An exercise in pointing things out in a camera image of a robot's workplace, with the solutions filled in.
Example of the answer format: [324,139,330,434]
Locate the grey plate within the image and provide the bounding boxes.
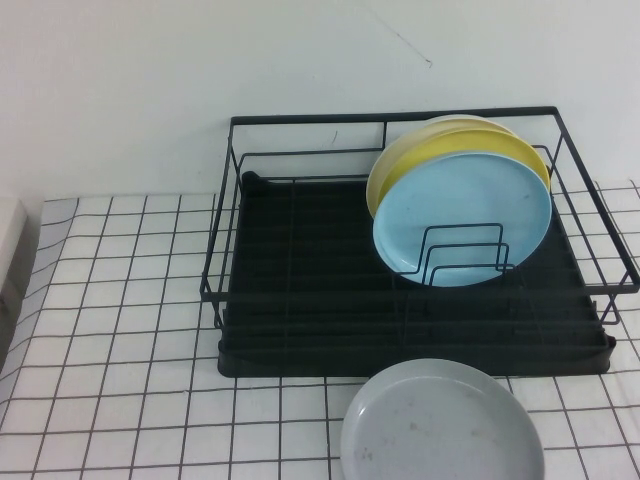
[340,357,547,480]

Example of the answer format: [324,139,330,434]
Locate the cream plate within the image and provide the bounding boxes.
[365,113,522,220]

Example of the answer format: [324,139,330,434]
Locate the grey box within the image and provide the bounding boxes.
[0,197,42,375]

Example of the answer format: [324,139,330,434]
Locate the black plastic drip tray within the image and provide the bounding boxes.
[217,170,616,379]

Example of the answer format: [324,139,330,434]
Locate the white black-grid tablecloth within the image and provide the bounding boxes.
[0,180,640,480]

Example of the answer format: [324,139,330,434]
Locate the black wire dish rack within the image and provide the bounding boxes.
[199,104,640,332]

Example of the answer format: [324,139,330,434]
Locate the light blue plate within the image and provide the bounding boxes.
[371,151,555,289]

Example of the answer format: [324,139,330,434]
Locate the yellow plate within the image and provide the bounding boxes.
[375,127,552,220]

